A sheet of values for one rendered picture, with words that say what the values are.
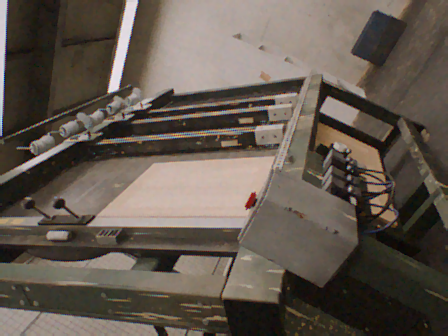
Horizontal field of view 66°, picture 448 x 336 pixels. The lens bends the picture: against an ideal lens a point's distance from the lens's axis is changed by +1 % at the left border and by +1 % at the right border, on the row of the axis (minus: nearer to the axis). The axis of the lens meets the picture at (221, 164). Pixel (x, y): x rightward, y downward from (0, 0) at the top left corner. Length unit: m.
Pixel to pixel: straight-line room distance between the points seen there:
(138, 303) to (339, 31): 5.81
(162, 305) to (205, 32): 6.09
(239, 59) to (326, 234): 4.58
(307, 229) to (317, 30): 5.80
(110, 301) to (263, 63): 4.41
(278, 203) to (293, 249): 0.09
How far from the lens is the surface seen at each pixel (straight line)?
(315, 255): 0.62
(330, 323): 0.79
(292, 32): 6.33
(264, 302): 0.72
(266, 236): 0.61
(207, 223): 0.98
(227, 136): 1.60
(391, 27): 5.31
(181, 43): 6.85
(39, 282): 1.01
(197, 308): 0.79
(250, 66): 5.06
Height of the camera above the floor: 0.97
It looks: 5 degrees up
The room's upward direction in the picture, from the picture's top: 63 degrees counter-clockwise
